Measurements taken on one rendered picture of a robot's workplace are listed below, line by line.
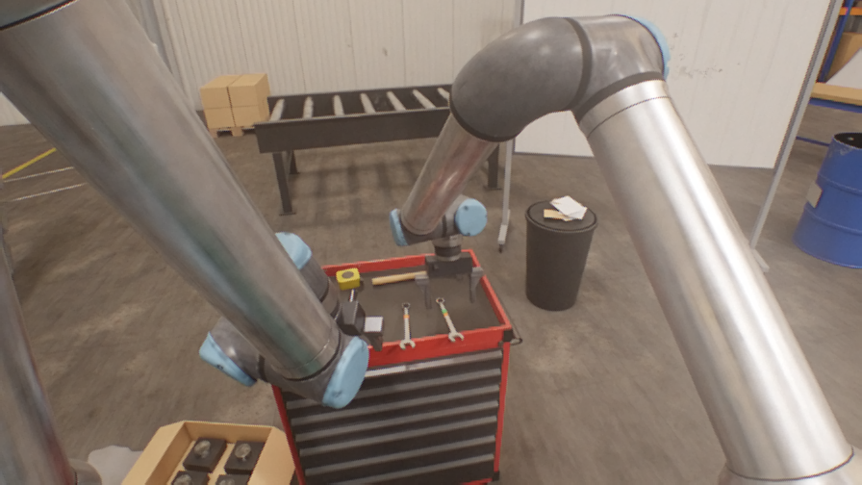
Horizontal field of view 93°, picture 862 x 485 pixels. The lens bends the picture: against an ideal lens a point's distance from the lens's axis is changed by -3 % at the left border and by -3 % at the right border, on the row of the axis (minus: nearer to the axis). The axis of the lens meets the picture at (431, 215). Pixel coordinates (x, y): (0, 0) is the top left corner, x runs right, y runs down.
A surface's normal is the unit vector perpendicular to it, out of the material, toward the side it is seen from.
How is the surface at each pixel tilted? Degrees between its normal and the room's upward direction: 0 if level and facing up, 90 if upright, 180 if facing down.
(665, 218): 68
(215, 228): 97
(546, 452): 0
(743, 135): 90
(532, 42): 51
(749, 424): 73
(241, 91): 90
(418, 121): 90
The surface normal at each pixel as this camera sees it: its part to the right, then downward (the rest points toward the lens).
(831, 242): -0.83, 0.27
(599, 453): -0.02, -0.89
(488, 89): -0.52, 0.28
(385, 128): 0.23, 0.44
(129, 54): 0.96, 0.07
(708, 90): -0.25, 0.45
